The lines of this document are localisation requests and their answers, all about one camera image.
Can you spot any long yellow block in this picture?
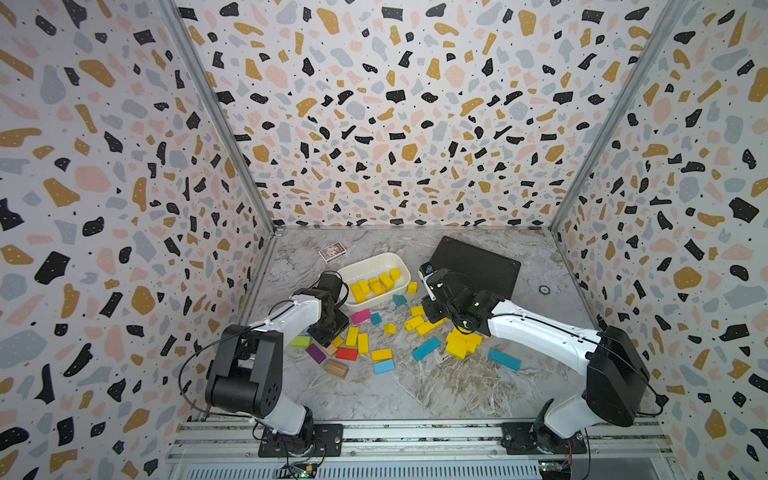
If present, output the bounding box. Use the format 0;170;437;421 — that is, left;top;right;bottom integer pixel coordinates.
350;283;366;304

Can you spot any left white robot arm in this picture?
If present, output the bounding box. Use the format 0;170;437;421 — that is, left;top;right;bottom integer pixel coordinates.
205;271;349;437

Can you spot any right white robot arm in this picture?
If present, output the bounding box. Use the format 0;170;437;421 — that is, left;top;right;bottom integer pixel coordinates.
419;263;650;453

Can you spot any magenta block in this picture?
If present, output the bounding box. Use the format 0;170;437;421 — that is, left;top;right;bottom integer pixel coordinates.
350;309;371;325

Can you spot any long yellow block diagonal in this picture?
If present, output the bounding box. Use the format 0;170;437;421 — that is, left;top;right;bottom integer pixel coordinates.
416;319;446;337

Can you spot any small playing card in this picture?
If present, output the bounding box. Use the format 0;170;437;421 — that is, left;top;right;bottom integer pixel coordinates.
318;242;347;263

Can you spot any white plastic bin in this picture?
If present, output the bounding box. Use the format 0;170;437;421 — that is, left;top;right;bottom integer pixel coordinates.
339;253;411;313

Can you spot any black hard case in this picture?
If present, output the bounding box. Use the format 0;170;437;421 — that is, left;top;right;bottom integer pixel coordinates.
429;236;521;299

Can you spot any yellow block pile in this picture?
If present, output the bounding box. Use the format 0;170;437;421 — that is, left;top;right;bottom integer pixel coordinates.
445;329;483;359

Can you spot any yellow upright block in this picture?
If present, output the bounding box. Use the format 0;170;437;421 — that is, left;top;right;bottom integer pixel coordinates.
357;333;370;355

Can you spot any green block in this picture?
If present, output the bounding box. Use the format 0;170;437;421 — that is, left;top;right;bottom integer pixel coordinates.
290;335;312;349

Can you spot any long teal block centre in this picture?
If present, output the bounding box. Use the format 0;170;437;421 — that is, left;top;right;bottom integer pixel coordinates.
412;338;441;361

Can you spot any long teal block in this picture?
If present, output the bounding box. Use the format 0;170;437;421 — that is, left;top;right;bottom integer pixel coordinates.
488;349;521;371
412;338;441;361

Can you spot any purple block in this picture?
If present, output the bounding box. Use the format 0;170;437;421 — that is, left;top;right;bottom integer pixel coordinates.
306;344;327;364

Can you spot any red block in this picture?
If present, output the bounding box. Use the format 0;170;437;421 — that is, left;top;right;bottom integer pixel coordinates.
336;347;359;361

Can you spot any natural wood block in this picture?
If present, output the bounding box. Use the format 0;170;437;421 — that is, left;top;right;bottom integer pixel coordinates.
324;359;349;379

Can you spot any yellow flat block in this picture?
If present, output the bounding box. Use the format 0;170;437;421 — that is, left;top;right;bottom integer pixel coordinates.
371;349;393;363

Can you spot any long teal block right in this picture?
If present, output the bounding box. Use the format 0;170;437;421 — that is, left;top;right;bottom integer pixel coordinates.
488;349;521;371

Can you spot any light blue block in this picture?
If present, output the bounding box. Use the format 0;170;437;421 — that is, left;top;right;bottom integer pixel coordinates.
374;359;395;375

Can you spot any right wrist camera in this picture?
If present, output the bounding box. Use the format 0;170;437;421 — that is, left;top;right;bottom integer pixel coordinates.
419;262;442;301

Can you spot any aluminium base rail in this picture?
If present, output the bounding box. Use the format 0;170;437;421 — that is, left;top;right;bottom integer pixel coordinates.
161;419;684;479

